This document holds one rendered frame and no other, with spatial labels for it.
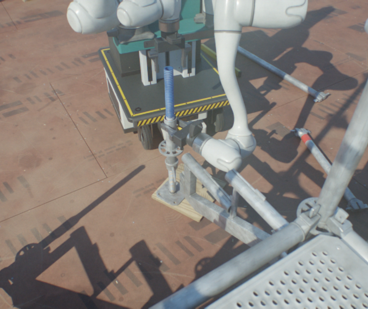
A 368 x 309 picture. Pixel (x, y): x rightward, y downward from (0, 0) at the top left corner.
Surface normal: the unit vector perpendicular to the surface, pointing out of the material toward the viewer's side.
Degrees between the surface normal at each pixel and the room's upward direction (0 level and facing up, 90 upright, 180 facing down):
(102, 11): 96
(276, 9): 72
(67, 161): 0
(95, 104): 0
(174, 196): 0
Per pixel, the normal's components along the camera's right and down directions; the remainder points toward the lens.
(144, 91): 0.00, -0.73
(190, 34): 0.36, 0.64
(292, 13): 0.15, 0.55
